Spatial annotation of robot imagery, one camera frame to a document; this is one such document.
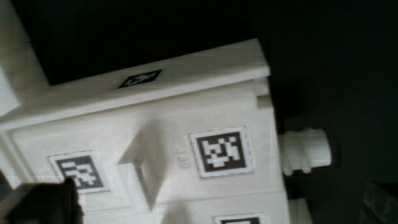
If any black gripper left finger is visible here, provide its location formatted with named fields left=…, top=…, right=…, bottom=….
left=0, top=178, right=83, bottom=224

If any white cabinet body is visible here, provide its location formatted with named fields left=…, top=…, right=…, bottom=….
left=0, top=41, right=330, bottom=224

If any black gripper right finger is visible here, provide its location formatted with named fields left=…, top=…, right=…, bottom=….
left=358, top=181, right=398, bottom=224

